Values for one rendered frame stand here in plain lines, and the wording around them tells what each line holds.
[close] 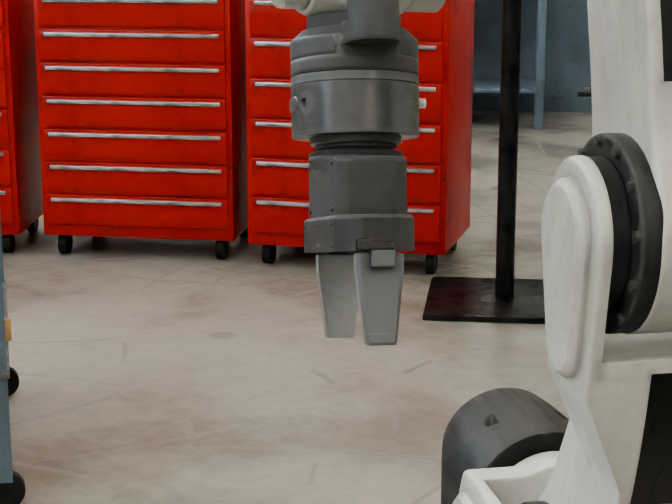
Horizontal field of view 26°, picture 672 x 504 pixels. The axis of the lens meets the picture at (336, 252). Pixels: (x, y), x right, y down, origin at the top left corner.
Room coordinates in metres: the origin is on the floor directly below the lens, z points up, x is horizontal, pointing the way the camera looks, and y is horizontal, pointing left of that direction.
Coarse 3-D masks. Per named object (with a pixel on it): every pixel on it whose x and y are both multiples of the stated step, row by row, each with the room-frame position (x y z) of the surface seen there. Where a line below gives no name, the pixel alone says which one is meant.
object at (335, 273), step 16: (320, 256) 1.02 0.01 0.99; (336, 256) 1.02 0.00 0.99; (352, 256) 1.02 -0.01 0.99; (320, 272) 1.02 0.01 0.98; (336, 272) 1.02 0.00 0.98; (352, 272) 1.02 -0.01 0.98; (320, 288) 1.01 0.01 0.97; (336, 288) 1.02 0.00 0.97; (352, 288) 1.02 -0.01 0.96; (336, 304) 1.01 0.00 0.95; (352, 304) 1.02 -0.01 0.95; (336, 320) 1.01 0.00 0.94; (352, 320) 1.01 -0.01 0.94; (336, 336) 1.01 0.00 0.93; (352, 336) 1.01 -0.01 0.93
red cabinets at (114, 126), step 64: (0, 0) 5.24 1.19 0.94; (64, 0) 5.22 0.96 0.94; (128, 0) 5.18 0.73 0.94; (192, 0) 5.15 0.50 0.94; (256, 0) 5.08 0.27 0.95; (448, 0) 4.92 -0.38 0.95; (0, 64) 5.24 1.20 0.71; (64, 64) 5.23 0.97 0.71; (128, 64) 5.20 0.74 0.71; (192, 64) 5.17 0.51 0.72; (256, 64) 5.08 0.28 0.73; (448, 64) 4.92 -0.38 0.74; (0, 128) 5.24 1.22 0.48; (64, 128) 5.24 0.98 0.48; (128, 128) 5.20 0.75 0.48; (192, 128) 5.16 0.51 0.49; (256, 128) 5.08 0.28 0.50; (448, 128) 4.94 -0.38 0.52; (0, 192) 5.23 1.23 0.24; (64, 192) 5.24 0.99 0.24; (128, 192) 5.20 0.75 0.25; (192, 192) 5.16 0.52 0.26; (256, 192) 5.08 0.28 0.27; (448, 192) 4.96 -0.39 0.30
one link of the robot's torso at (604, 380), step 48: (576, 192) 0.98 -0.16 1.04; (576, 240) 0.96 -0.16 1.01; (576, 288) 0.97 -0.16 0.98; (576, 336) 0.97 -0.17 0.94; (624, 336) 1.03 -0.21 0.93; (576, 384) 0.98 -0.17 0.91; (624, 384) 0.97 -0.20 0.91; (576, 432) 1.05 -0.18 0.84; (624, 432) 0.98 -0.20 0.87; (576, 480) 1.08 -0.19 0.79; (624, 480) 0.99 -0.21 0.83
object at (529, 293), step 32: (512, 0) 4.56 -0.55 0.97; (512, 32) 4.56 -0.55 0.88; (512, 64) 4.56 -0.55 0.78; (512, 96) 4.56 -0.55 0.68; (512, 128) 4.56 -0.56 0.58; (512, 160) 4.56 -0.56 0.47; (512, 192) 4.56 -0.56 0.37; (512, 224) 4.57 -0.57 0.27; (512, 256) 4.57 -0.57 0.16; (448, 288) 4.70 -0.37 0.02; (480, 288) 4.70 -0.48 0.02; (512, 288) 4.57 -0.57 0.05; (448, 320) 4.36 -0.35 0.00; (480, 320) 4.35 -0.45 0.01; (512, 320) 4.34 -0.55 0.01; (544, 320) 4.33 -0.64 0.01
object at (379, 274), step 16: (368, 256) 0.92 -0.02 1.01; (384, 256) 0.91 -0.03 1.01; (400, 256) 0.92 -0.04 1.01; (368, 272) 0.91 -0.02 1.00; (384, 272) 0.92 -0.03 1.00; (400, 272) 0.92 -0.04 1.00; (368, 288) 0.91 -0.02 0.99; (384, 288) 0.92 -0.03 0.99; (400, 288) 0.92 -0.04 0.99; (368, 304) 0.91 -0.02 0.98; (384, 304) 0.91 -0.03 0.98; (368, 320) 0.91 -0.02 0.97; (384, 320) 0.91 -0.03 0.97; (368, 336) 0.91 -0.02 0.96; (384, 336) 0.91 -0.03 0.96
